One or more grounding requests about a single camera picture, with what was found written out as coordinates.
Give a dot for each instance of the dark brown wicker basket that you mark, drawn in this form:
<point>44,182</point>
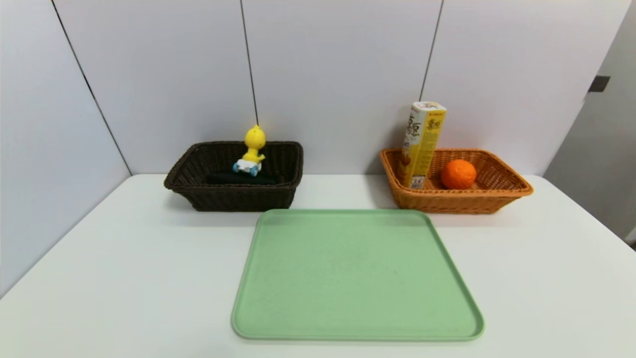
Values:
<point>233,196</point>

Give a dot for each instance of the yellow duck toy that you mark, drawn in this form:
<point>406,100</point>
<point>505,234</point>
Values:
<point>254,144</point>

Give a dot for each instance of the orange fruit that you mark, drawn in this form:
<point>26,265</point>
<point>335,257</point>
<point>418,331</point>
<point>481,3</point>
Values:
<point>458,174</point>

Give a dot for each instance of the dark grey wall plate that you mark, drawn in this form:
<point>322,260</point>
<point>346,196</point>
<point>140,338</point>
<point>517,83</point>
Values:
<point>599,83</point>

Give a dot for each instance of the light green plastic tray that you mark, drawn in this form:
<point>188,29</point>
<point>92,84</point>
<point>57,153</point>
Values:
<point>357,278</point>

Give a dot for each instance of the yellow chips box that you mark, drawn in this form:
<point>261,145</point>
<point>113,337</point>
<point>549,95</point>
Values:
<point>421,144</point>

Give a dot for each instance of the orange wicker basket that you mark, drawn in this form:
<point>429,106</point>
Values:
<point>447,199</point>

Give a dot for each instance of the black glasses case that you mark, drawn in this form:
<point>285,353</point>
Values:
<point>223,178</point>

